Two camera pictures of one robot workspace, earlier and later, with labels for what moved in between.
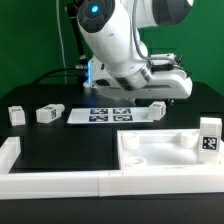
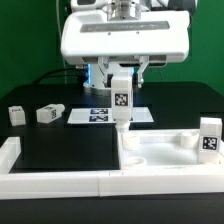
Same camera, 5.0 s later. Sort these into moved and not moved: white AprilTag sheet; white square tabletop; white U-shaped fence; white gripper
Moved: white gripper
Not moved: white U-shaped fence; white square tabletop; white AprilTag sheet
